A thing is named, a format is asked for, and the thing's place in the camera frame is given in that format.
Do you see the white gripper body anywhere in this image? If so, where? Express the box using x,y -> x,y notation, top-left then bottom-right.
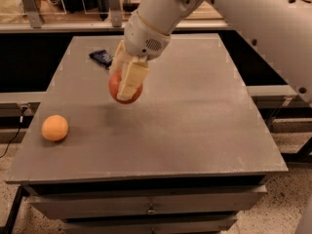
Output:
124,11 -> 171,59

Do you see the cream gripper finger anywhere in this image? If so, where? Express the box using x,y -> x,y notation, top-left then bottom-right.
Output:
109,40 -> 133,75
122,57 -> 149,88

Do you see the red apple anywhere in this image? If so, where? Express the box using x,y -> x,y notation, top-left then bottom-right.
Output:
108,71 -> 143,104

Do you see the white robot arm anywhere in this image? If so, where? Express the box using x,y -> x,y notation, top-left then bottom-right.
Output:
110,0 -> 312,104

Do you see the dark blue snack bag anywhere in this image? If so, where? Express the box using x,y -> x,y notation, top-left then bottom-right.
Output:
89,50 -> 113,69

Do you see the orange fruit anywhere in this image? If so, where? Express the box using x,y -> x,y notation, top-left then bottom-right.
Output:
41,115 -> 69,141

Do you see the grey drawer cabinet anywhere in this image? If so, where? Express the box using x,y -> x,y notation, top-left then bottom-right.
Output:
7,34 -> 286,234

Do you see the metal railing with glass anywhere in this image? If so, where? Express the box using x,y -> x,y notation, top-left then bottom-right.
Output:
0,0 -> 312,34

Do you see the black cable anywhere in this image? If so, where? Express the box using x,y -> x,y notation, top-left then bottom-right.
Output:
0,104 -> 28,159

